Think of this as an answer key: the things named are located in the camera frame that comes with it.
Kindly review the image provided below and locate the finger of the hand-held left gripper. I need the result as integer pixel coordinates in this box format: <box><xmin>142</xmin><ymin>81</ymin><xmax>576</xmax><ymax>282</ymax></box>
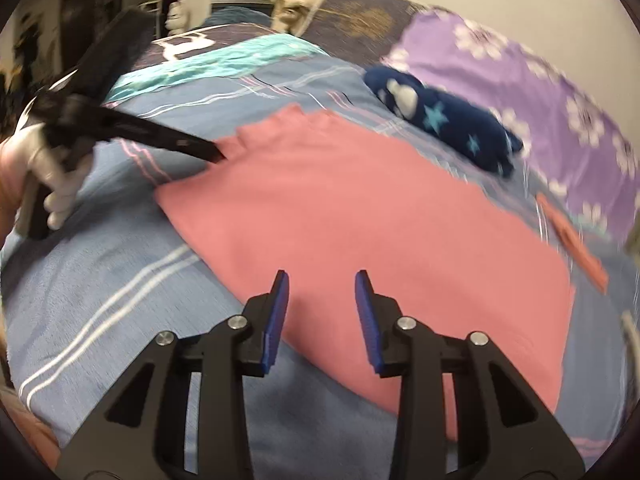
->
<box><xmin>100</xmin><ymin>109</ymin><xmax>227</xmax><ymax>164</ymax></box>

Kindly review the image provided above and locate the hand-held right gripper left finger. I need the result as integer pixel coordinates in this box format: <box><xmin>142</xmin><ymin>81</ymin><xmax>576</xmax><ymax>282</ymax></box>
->
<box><xmin>55</xmin><ymin>270</ymin><xmax>291</xmax><ymax>480</ymax></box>

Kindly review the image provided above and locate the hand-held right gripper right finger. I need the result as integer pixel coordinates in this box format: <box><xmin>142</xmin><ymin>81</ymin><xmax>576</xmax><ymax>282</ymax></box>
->
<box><xmin>354</xmin><ymin>270</ymin><xmax>586</xmax><ymax>480</ymax></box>

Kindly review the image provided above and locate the pink shirt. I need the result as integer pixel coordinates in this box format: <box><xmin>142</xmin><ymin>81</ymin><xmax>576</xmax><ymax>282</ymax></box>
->
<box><xmin>154</xmin><ymin>103</ymin><xmax>577</xmax><ymax>445</ymax></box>

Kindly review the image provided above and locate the person's left hand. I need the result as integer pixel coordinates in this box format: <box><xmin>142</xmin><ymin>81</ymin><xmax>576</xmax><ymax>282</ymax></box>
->
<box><xmin>12</xmin><ymin>124</ymin><xmax>97</xmax><ymax>231</ymax></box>

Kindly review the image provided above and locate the teal patterned cloth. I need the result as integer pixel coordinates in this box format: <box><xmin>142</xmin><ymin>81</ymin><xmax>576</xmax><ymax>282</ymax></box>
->
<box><xmin>104</xmin><ymin>37</ymin><xmax>327</xmax><ymax>107</ymax></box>

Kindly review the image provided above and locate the dark cloth with white print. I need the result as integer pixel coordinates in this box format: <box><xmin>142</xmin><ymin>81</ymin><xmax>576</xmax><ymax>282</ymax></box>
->
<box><xmin>142</xmin><ymin>21</ymin><xmax>283</xmax><ymax>63</ymax></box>

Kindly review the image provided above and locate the blue striped bed cover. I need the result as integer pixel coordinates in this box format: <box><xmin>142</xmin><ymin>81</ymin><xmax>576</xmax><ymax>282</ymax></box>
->
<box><xmin>0</xmin><ymin>35</ymin><xmax>640</xmax><ymax>472</ymax></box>

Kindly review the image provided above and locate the beige plush toy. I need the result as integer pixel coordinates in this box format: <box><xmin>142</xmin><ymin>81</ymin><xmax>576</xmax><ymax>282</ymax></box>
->
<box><xmin>271</xmin><ymin>0</ymin><xmax>329</xmax><ymax>37</ymax></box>

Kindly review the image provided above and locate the navy star print garment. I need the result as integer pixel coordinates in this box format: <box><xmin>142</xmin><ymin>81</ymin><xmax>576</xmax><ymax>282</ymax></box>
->
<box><xmin>363</xmin><ymin>64</ymin><xmax>526</xmax><ymax>179</ymax></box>

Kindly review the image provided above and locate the orange pink cloth strip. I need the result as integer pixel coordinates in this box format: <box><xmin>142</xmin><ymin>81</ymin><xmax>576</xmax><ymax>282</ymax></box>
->
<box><xmin>535</xmin><ymin>192</ymin><xmax>611</xmax><ymax>294</ymax></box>

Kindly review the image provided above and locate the dark blue patterned pillow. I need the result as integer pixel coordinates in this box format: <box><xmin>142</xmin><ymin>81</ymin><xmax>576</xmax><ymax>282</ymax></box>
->
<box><xmin>300</xmin><ymin>0</ymin><xmax>442</xmax><ymax>69</ymax></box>

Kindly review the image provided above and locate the purple floral pillow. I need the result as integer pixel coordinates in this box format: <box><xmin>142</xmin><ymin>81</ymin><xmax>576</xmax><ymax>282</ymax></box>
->
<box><xmin>384</xmin><ymin>10</ymin><xmax>640</xmax><ymax>252</ymax></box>

